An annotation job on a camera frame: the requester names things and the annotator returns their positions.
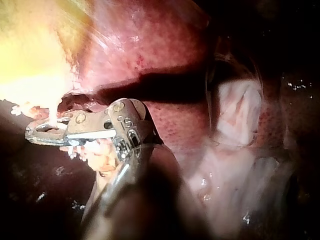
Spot right arm instrument jaw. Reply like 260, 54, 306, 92
24, 108, 116, 136
24, 131, 87, 147

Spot right arm instrument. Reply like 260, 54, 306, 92
108, 98, 154, 162

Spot thin tube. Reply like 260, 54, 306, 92
48, 99, 64, 129

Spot pale fatty tissue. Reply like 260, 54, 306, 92
74, 137, 122, 182
10, 92, 85, 126
184, 79, 297, 227

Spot dark red liver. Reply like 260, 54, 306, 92
0, 0, 320, 240

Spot gallbladder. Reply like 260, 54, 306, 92
0, 0, 95, 103

